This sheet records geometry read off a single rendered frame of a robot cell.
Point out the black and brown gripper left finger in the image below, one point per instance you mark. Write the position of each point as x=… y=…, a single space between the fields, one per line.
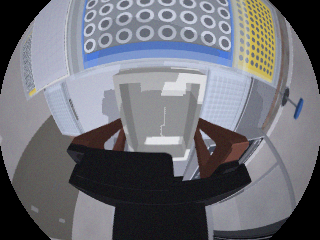
x=97 y=137

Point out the black square pad with white label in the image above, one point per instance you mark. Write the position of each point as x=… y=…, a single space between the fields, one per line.
x=180 y=178

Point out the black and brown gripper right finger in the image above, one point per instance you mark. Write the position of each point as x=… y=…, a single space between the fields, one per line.
x=229 y=146

